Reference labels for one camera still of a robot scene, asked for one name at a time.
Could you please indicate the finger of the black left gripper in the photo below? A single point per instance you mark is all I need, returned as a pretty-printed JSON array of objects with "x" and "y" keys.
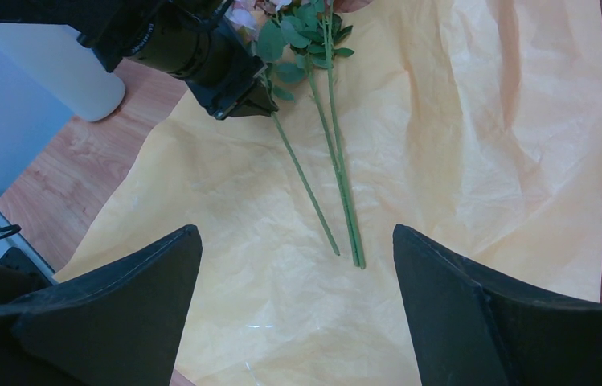
[{"x": 256, "y": 101}]

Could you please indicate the artificial flower bunch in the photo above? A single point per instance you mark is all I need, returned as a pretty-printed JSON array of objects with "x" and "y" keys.
[{"x": 301, "y": 40}]

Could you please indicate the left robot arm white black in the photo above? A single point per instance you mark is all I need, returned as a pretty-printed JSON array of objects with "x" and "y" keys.
[{"x": 81, "y": 15}]

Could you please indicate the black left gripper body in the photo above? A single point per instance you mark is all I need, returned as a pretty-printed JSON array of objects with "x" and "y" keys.
[{"x": 191, "y": 41}]

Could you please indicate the beige cylindrical vase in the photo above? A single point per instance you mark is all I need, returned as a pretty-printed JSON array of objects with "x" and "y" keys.
[{"x": 71, "y": 73}]

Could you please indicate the orange wrapping paper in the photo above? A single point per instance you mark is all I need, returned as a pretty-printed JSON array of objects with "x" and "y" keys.
[{"x": 477, "y": 123}]

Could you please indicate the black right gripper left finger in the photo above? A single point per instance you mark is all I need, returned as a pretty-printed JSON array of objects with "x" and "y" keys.
[{"x": 119, "y": 324}]

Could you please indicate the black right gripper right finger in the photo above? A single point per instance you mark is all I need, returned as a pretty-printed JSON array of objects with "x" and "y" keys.
[{"x": 473, "y": 325}]

